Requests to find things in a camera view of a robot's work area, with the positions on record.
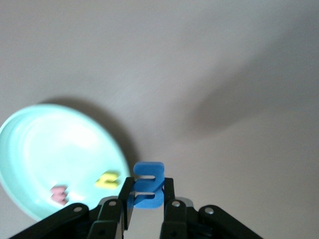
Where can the green plate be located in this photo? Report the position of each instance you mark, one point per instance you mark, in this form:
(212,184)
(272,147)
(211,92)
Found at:
(49,149)

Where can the brown table mat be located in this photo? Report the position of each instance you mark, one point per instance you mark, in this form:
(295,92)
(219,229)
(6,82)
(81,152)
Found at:
(199,49)

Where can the blue lowercase letter m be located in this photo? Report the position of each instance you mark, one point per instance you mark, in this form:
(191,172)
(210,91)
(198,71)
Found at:
(147,170)

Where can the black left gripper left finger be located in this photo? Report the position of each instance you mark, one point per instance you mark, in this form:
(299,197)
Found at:
(107,216)

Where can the red lowercase letter w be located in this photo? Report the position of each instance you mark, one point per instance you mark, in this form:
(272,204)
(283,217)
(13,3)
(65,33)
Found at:
(59,196)

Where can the yellow lowercase letter h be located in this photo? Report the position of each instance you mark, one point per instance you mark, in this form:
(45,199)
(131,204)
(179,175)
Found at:
(107,184)

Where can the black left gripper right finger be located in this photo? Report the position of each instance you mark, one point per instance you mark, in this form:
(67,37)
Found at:
(179,221)

